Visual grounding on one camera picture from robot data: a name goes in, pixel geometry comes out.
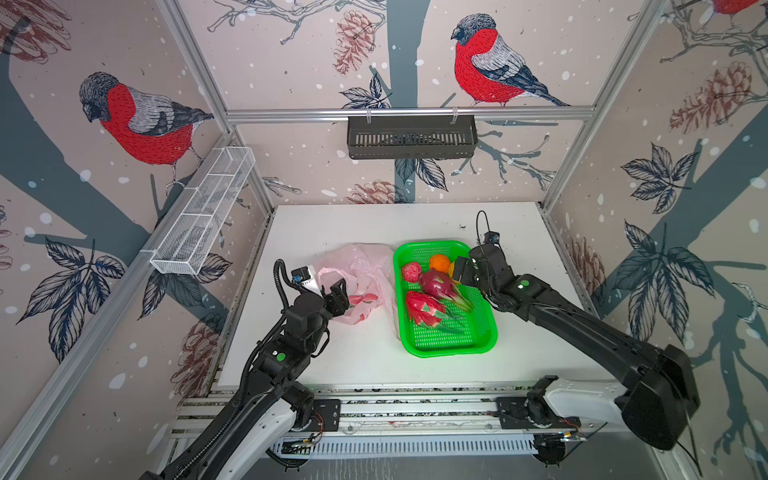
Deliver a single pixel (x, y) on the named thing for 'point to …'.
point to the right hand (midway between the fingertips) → (468, 261)
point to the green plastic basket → (422, 340)
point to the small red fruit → (412, 272)
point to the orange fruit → (439, 262)
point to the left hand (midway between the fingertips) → (341, 277)
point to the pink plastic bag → (369, 272)
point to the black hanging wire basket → (412, 137)
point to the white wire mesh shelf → (209, 198)
